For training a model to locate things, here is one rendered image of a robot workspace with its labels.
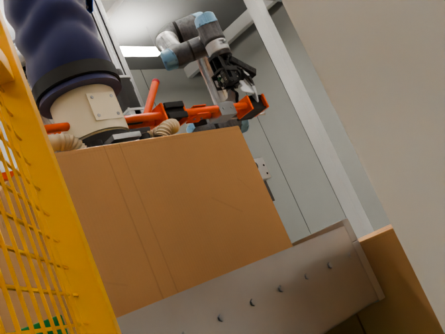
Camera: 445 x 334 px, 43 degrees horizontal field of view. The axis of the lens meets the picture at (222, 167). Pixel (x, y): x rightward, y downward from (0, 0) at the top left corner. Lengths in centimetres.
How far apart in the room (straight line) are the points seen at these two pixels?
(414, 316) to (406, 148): 113
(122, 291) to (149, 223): 17
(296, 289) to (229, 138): 46
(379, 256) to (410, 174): 110
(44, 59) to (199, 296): 74
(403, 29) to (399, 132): 7
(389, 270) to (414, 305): 10
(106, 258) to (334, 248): 53
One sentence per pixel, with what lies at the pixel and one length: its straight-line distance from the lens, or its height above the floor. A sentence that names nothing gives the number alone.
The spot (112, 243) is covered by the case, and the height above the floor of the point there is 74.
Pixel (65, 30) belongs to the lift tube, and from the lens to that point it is 150.
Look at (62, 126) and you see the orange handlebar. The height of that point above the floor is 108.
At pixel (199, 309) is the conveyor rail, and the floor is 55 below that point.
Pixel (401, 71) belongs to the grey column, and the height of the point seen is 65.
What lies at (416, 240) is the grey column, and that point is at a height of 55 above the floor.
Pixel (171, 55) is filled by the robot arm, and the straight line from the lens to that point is 202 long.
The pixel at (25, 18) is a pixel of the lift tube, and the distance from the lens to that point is 157.
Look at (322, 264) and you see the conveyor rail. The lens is 132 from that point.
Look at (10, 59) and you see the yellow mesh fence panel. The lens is 93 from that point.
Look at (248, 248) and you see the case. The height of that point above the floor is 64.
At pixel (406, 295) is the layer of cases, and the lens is 151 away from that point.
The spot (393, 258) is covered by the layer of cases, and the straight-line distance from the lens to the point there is 149.
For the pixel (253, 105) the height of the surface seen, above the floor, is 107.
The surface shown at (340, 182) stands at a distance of 509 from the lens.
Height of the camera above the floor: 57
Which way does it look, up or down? 11 degrees up
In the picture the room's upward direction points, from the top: 24 degrees counter-clockwise
